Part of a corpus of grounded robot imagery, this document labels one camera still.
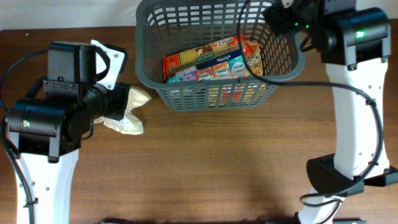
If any beige paper bag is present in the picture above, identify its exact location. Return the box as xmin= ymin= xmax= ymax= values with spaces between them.
xmin=93 ymin=85 xmax=152 ymax=136

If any beige coffee mix bag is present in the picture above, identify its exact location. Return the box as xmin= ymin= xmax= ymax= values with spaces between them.
xmin=208 ymin=40 xmax=264 ymax=103

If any grey plastic basket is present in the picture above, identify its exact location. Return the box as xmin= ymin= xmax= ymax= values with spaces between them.
xmin=136 ymin=0 xmax=305 ymax=111

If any red spaghetti packet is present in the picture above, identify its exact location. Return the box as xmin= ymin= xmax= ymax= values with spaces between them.
xmin=170 ymin=35 xmax=253 ymax=73

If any blue white carton box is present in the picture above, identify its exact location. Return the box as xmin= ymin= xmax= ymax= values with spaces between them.
xmin=163 ymin=50 xmax=249 ymax=83

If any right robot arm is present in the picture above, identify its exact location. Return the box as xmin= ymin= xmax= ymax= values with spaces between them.
xmin=264 ymin=1 xmax=397 ymax=223

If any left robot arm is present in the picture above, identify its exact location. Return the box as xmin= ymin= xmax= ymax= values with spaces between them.
xmin=1 ymin=40 xmax=129 ymax=223

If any right black cable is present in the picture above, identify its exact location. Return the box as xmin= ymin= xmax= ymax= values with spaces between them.
xmin=236 ymin=0 xmax=384 ymax=224

